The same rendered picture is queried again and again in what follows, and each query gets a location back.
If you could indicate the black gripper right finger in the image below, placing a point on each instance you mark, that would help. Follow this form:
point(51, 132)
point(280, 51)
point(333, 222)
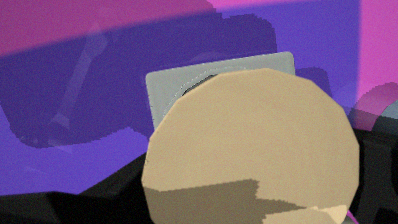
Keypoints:
point(376, 198)

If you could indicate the dark grey cylinder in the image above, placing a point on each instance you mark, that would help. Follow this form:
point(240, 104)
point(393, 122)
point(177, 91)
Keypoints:
point(388, 121)

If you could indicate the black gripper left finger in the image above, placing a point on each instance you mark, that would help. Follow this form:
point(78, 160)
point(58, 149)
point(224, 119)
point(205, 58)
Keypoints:
point(118, 199)

